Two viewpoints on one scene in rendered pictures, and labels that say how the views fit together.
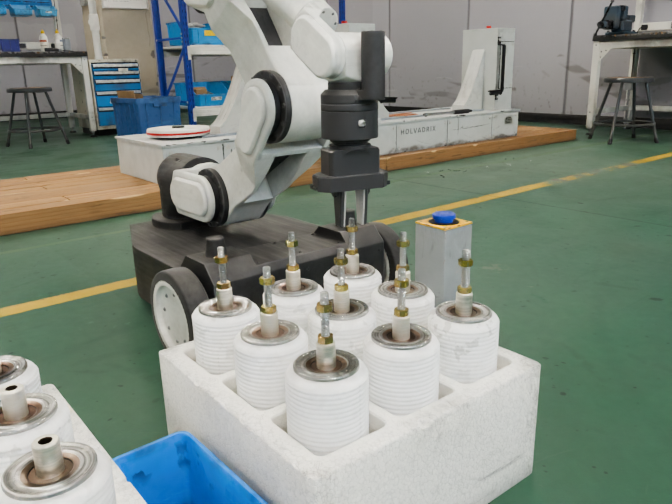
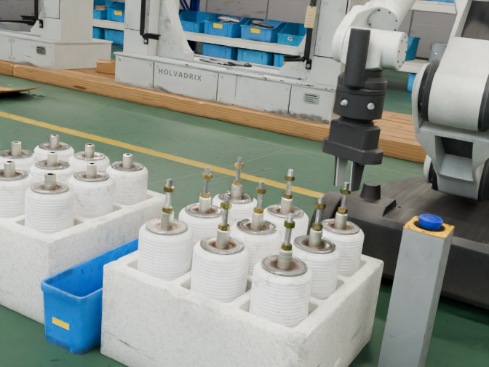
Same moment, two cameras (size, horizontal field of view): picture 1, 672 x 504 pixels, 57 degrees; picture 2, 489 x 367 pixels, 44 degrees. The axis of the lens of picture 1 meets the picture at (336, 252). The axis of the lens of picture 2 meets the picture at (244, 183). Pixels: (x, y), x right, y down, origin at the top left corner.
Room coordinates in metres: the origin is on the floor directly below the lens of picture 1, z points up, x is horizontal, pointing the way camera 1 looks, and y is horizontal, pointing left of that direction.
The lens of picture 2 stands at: (0.36, -0.97, 0.65)
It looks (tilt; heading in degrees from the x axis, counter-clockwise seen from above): 17 degrees down; 67
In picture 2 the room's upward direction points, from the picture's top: 6 degrees clockwise
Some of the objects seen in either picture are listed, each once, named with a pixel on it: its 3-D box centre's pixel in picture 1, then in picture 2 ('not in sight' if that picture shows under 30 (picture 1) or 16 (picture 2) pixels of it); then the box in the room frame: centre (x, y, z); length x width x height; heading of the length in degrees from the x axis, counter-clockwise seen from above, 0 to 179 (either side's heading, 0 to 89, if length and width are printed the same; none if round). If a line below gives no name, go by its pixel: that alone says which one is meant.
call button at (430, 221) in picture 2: (443, 218); (429, 223); (1.03, -0.19, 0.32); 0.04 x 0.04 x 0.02
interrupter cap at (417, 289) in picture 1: (402, 289); (314, 245); (0.87, -0.10, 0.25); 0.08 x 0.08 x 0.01
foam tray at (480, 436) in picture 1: (344, 411); (247, 305); (0.80, -0.01, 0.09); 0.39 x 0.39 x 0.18; 38
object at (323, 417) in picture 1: (328, 435); (163, 274); (0.63, 0.01, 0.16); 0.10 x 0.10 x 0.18
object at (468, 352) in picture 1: (461, 372); (277, 316); (0.78, -0.17, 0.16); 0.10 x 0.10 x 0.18
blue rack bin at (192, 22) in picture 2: not in sight; (197, 21); (2.42, 5.73, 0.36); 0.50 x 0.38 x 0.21; 39
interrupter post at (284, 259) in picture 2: (463, 303); (284, 258); (0.78, -0.17, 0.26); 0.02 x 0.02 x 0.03
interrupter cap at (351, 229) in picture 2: (352, 271); (340, 227); (0.96, -0.03, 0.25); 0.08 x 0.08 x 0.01
